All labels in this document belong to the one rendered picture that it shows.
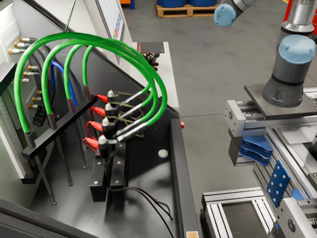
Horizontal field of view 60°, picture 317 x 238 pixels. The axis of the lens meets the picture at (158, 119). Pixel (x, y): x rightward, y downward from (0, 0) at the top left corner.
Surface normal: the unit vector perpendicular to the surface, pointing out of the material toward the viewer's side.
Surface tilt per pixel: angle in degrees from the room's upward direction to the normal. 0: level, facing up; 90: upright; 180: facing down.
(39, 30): 90
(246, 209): 0
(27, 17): 90
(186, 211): 0
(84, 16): 90
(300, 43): 7
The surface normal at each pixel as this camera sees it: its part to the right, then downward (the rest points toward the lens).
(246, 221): 0.00, -0.79
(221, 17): -0.33, 0.58
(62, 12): 0.04, 0.61
